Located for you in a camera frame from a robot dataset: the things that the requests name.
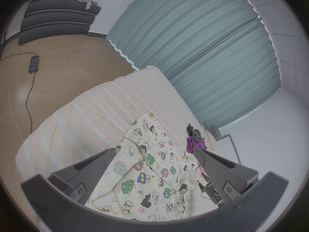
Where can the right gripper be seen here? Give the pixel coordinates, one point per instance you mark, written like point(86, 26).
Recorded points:
point(212, 192)

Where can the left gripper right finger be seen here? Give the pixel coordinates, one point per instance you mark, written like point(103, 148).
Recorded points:
point(222, 175)

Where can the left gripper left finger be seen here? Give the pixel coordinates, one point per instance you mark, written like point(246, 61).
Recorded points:
point(89, 173)

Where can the white printed pyjama top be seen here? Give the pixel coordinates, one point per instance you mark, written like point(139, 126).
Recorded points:
point(149, 173)

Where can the bed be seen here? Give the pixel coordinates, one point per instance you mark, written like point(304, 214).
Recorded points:
point(96, 112)

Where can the purple satin garment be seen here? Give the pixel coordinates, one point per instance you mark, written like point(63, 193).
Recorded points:
point(194, 145)

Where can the cream pillow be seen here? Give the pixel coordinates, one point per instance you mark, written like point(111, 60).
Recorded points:
point(210, 141)

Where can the grey bedside table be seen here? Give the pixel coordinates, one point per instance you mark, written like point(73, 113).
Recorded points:
point(212, 129)

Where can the black garment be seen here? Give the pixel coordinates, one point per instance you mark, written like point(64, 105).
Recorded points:
point(193, 132)

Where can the black power adapter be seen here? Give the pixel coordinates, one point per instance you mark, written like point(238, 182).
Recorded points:
point(33, 64)

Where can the blue-green curtain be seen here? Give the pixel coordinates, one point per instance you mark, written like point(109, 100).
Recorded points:
point(193, 45)

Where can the black chest of drawers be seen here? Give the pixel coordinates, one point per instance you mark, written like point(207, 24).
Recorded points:
point(55, 20)

